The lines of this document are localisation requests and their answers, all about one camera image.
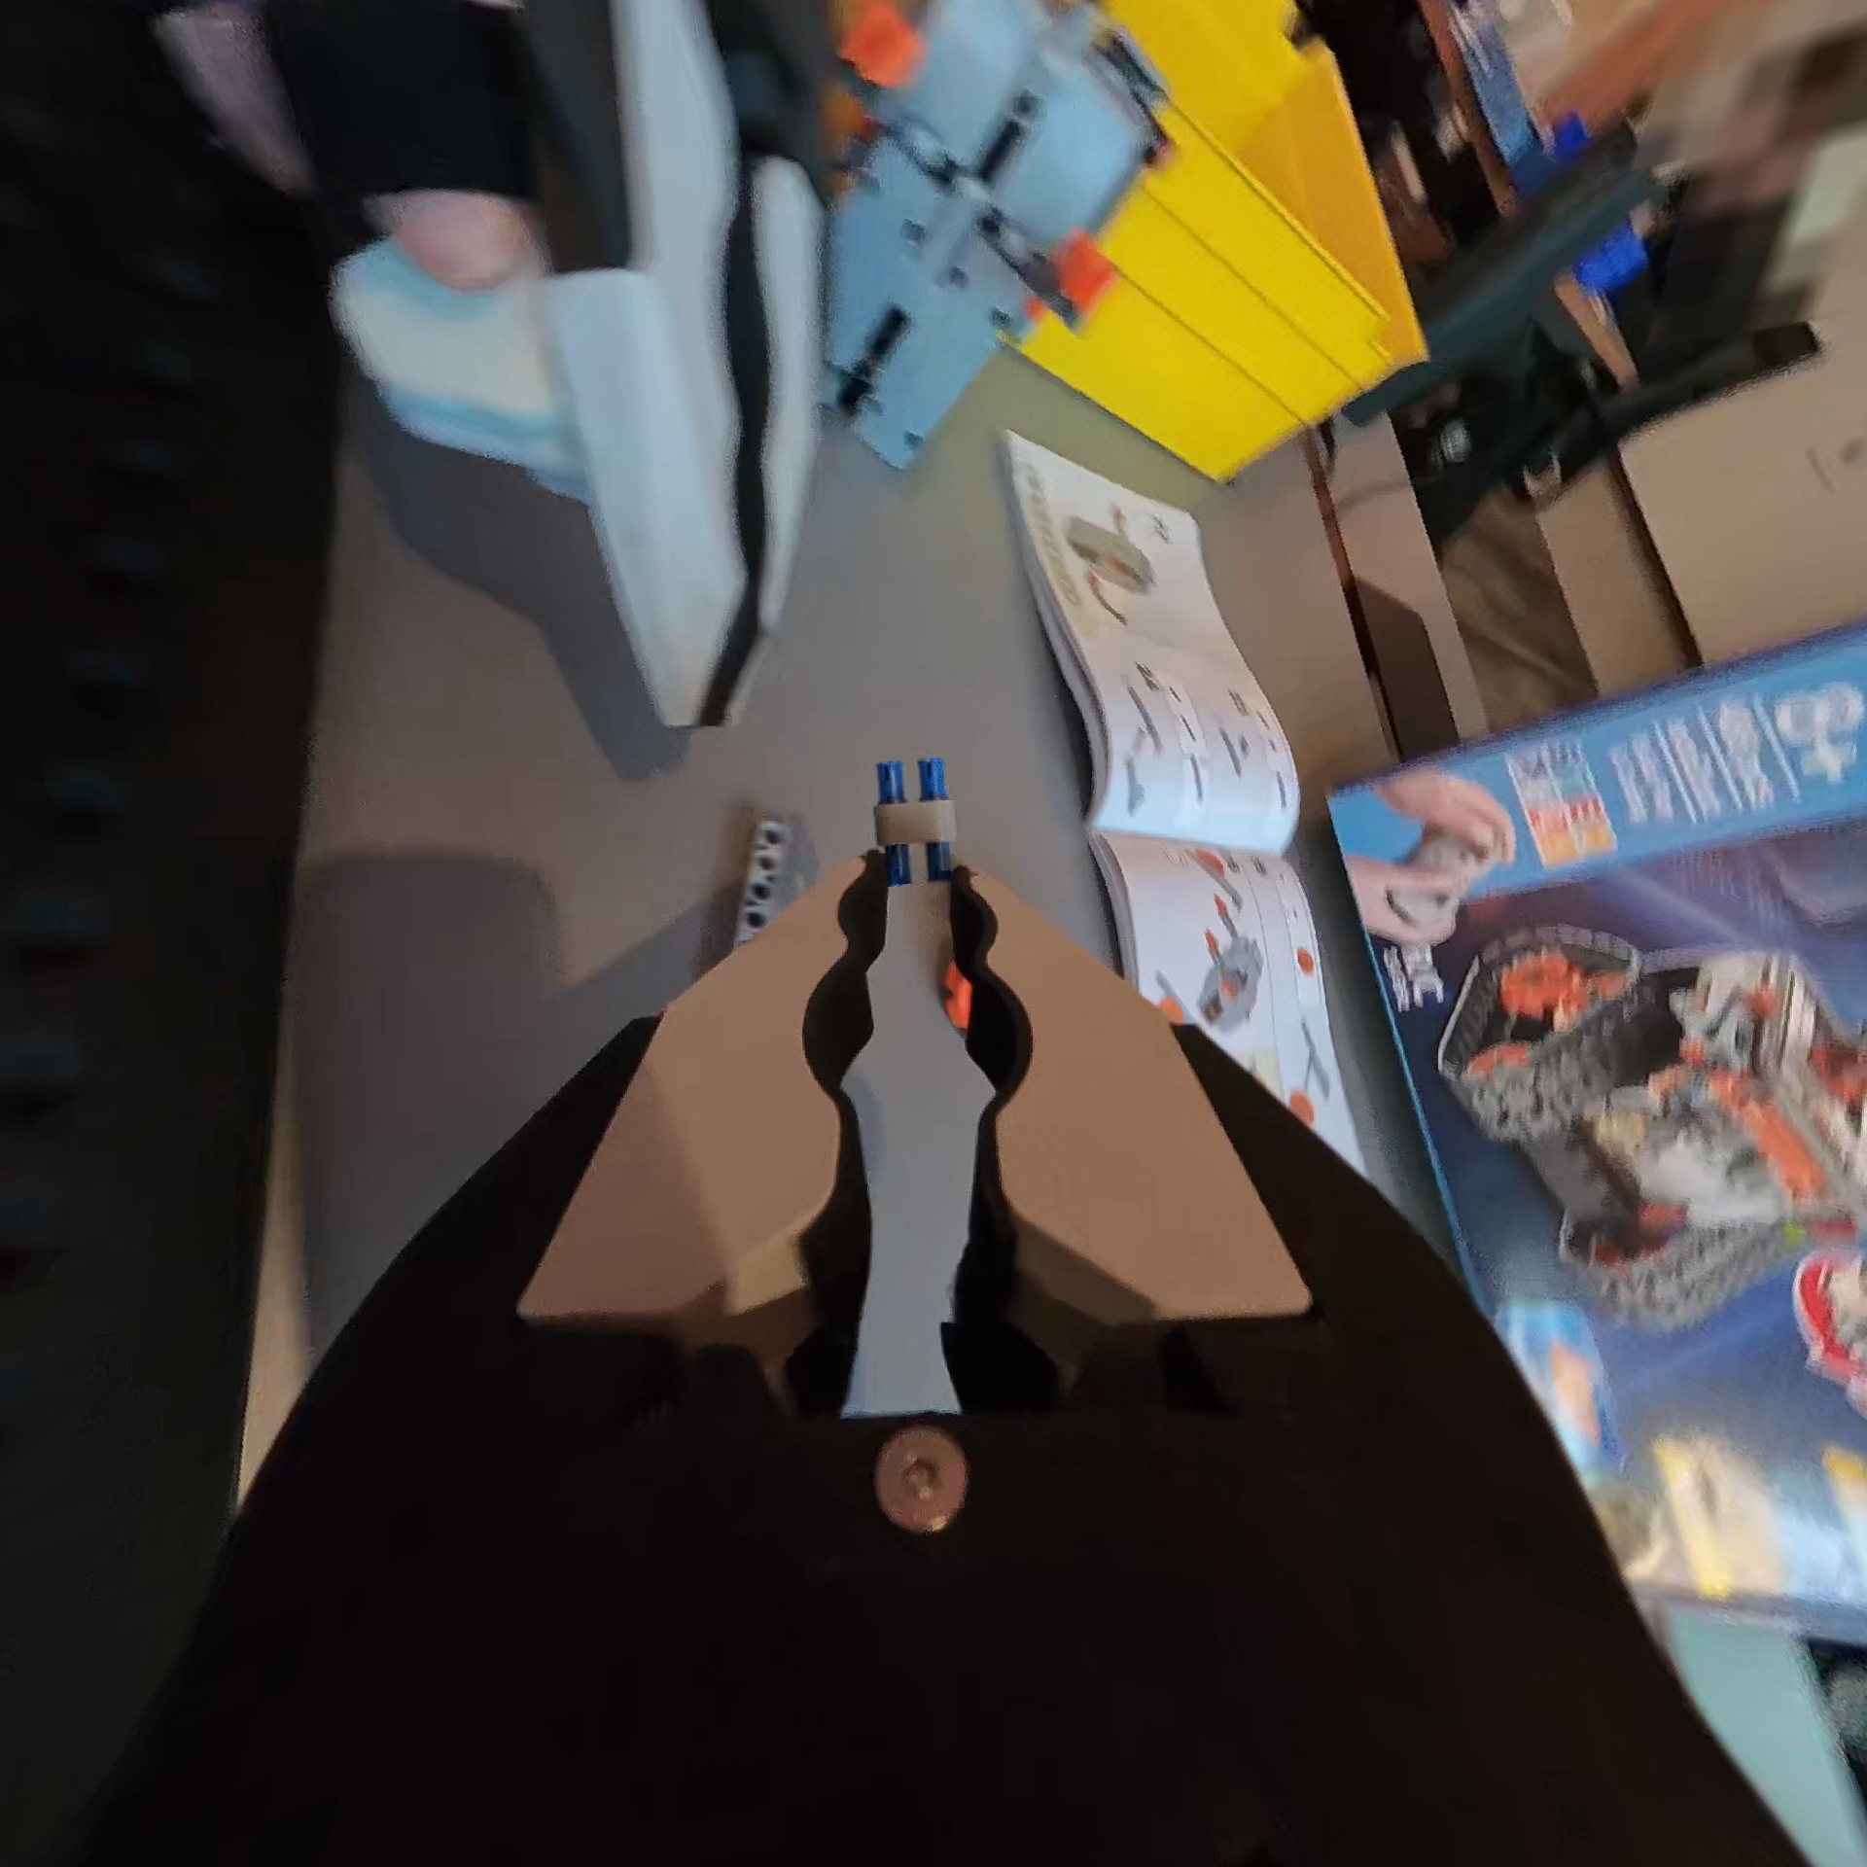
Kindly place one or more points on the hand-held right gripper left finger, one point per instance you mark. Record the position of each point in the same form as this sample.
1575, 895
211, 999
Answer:
673, 1197

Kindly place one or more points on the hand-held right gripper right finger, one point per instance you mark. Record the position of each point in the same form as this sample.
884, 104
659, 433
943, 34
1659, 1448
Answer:
1152, 1197

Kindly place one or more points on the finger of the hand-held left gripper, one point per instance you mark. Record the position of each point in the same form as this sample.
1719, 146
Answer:
796, 365
673, 439

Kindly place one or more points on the grey connector with blue pins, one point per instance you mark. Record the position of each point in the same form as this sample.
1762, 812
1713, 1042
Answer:
915, 825

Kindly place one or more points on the grey desk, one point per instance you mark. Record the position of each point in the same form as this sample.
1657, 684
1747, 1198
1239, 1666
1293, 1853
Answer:
481, 759

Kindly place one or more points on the person's left hand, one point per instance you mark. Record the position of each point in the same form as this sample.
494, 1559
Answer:
460, 241

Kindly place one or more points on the grey orange toy robot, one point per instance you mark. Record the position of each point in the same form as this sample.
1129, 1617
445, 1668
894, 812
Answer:
963, 177

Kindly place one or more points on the orange toy wheel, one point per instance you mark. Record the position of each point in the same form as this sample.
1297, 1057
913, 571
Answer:
957, 999

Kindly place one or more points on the short grey perforated beam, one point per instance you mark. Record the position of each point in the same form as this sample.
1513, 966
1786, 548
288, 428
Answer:
770, 876

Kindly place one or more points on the yellow plastic bin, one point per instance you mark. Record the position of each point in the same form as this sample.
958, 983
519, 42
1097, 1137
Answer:
1241, 293

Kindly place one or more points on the blue toy kit box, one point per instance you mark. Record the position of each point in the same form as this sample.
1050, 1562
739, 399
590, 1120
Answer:
1605, 1094

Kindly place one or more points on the open instruction booklet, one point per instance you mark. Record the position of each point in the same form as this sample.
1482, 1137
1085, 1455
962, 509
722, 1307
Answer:
1180, 700

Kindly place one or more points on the black perforated panel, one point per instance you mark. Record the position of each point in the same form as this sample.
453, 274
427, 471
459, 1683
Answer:
146, 729

